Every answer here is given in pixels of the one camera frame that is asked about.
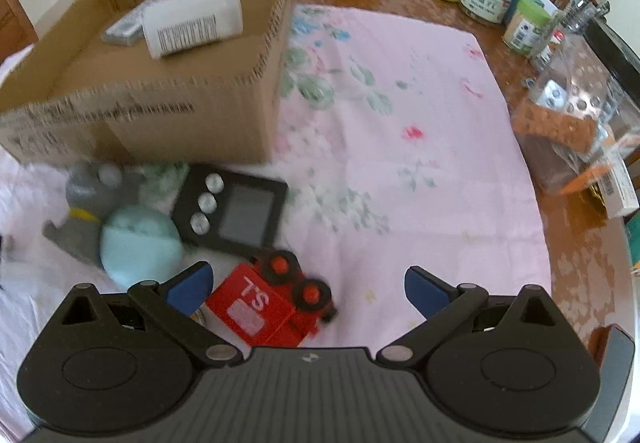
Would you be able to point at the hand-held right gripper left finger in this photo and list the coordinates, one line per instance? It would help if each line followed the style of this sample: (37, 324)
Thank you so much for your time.
(189, 289)

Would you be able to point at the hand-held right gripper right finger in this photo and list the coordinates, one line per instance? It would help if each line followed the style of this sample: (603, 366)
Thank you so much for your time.
(425, 290)

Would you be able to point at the red toy truck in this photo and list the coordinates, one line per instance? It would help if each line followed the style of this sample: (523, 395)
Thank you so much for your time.
(255, 303)

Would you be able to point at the light blue round toy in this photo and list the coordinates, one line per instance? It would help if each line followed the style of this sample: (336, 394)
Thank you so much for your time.
(135, 248)

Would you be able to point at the black digital timer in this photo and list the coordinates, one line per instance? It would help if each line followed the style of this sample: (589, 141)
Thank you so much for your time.
(245, 218)

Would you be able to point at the grey elephant toy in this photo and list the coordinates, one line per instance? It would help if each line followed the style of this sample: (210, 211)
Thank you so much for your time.
(85, 193)

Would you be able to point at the cardboard box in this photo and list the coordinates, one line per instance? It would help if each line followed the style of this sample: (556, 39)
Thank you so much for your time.
(190, 133)

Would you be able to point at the pink floral cloth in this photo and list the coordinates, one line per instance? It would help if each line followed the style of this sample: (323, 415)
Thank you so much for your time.
(400, 173)

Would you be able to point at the clear plastic bag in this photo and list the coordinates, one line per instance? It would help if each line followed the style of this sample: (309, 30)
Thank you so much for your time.
(560, 133)

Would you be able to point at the white cartons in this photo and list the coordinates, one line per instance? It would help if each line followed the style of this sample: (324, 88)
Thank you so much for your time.
(620, 183)

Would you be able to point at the small grey pack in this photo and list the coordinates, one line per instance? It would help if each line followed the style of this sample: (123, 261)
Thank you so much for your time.
(122, 29)

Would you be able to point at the small red-label bottle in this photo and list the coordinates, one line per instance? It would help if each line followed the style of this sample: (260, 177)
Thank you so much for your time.
(549, 50)

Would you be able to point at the white labelled box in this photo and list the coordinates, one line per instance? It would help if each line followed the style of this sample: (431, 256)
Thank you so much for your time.
(195, 18)

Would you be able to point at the green-lid jar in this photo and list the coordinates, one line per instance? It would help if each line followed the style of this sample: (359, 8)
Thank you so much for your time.
(525, 28)

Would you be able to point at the black box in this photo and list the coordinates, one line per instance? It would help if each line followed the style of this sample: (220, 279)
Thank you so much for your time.
(617, 63)

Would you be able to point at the wooden panel-back chair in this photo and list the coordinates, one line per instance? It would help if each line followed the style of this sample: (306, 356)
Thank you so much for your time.
(15, 28)

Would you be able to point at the clear glass holder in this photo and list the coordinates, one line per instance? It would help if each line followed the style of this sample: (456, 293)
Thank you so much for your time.
(582, 10)

